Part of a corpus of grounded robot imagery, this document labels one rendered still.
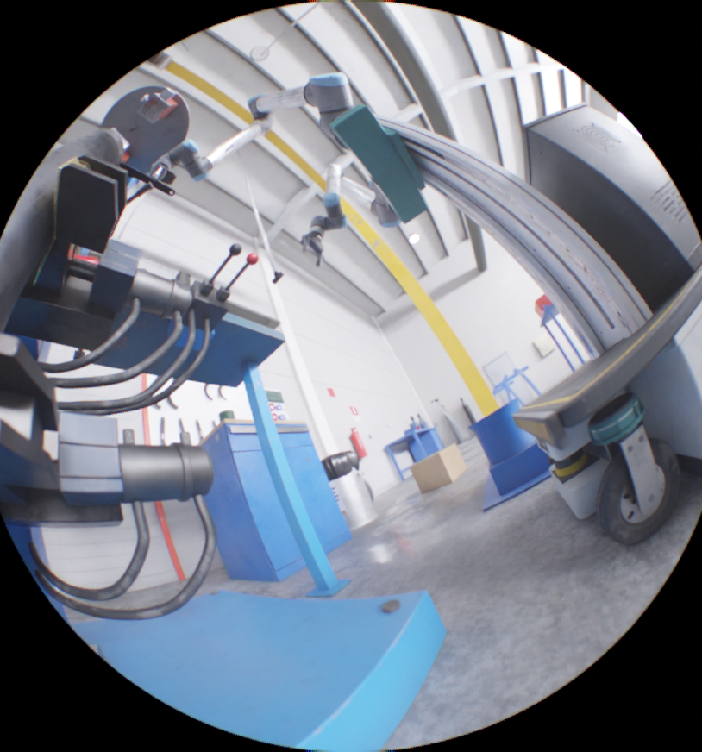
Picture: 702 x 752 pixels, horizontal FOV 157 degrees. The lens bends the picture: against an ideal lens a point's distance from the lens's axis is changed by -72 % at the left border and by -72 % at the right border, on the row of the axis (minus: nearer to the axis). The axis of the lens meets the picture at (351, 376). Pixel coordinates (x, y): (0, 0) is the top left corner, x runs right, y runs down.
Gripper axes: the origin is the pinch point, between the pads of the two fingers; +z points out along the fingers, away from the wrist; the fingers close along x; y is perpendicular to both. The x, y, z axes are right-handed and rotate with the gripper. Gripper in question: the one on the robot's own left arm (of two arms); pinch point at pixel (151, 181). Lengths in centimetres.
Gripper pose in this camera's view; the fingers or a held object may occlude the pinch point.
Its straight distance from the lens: 119.2
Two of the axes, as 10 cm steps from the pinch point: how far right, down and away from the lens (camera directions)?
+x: 7.8, -5.2, -3.6
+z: 3.9, 8.4, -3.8
